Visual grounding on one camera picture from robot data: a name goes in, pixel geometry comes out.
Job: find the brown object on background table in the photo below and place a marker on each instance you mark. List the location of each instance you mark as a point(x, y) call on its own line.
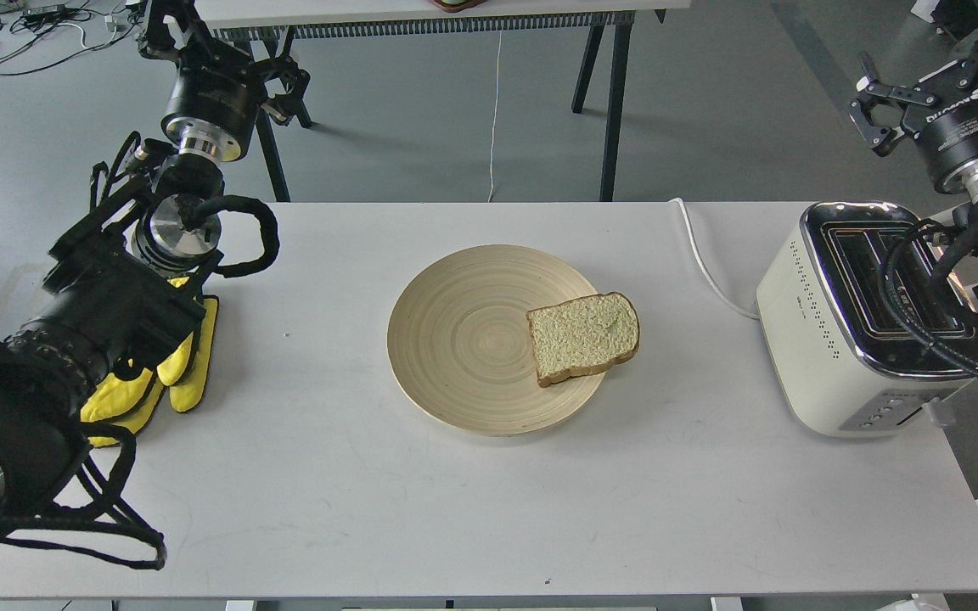
point(458, 3)

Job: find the white background table black legs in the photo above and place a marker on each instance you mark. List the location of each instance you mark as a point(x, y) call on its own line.
point(245, 22)

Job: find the round bamboo plate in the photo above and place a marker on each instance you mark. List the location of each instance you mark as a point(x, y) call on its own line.
point(460, 346)

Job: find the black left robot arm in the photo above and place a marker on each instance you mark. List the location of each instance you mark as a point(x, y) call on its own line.
point(127, 284)

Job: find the slice of toast bread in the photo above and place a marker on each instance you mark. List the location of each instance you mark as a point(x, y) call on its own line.
point(582, 337)

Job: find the cream and chrome toaster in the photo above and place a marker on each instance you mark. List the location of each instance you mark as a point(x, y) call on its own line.
point(847, 367)

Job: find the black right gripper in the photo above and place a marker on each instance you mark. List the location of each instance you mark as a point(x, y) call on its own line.
point(941, 118)

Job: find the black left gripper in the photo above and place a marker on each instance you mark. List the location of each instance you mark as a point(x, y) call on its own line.
point(219, 89)

